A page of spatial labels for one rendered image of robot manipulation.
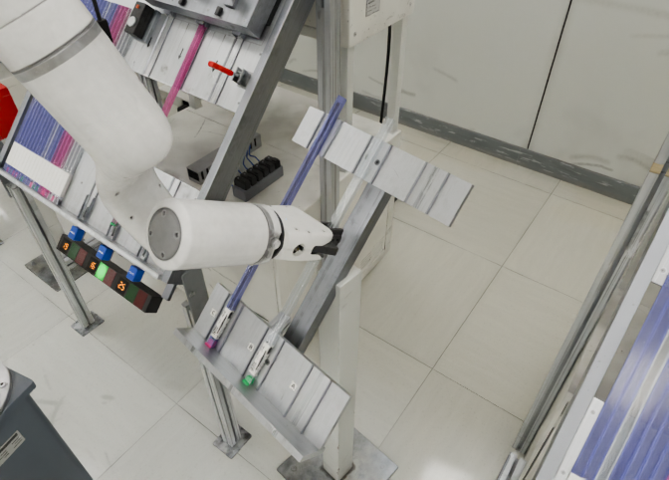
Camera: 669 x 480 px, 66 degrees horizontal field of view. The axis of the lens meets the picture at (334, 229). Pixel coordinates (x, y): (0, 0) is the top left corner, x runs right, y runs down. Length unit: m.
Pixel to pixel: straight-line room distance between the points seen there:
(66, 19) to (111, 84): 0.06
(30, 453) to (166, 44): 0.90
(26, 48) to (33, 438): 0.82
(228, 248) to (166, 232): 0.07
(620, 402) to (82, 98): 0.75
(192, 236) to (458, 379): 1.36
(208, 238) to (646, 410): 0.61
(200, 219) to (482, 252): 1.76
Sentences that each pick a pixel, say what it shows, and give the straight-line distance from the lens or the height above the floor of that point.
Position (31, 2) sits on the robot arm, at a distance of 0.52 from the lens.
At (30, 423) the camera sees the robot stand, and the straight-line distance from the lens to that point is 1.15.
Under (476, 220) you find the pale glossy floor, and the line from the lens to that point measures 2.40.
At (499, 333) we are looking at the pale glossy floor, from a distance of 1.97.
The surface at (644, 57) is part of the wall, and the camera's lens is 2.49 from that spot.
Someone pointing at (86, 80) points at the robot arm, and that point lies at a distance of 0.53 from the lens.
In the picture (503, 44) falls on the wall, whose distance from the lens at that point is 2.62.
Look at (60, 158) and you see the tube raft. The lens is 1.44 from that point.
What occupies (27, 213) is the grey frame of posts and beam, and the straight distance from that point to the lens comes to 1.74.
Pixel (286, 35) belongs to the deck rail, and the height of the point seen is 1.11.
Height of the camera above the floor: 1.51
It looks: 42 degrees down
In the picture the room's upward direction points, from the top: straight up
